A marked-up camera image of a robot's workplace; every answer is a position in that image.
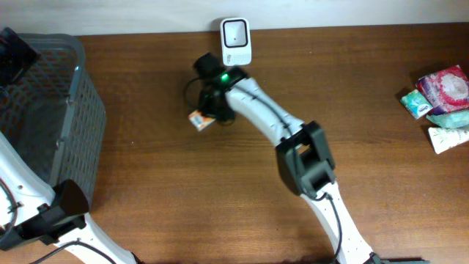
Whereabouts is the grey plastic basket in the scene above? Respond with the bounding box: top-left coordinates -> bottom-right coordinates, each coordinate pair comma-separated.
1,34 -> 106,201

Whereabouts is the white cream tube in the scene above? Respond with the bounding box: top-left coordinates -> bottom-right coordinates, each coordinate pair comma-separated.
428,126 -> 468,154

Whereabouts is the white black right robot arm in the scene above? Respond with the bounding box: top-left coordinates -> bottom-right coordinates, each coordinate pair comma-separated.
193,53 -> 380,263

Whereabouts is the small green tissue packet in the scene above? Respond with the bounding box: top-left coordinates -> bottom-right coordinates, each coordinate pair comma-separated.
400,89 -> 433,120

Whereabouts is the white barcode scanner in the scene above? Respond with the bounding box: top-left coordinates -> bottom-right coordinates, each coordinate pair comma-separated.
220,18 -> 252,67

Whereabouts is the green wet wipes pack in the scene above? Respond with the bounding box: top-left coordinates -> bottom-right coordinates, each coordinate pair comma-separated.
426,109 -> 468,128

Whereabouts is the orange tissue packet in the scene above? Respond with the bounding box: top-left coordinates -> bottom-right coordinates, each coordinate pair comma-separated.
188,110 -> 216,131

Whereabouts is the red purple tissue pack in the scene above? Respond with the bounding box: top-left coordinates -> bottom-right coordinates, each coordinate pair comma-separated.
416,65 -> 468,115

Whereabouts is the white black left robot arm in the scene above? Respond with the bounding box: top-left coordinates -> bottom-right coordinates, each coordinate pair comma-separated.
1,28 -> 138,263

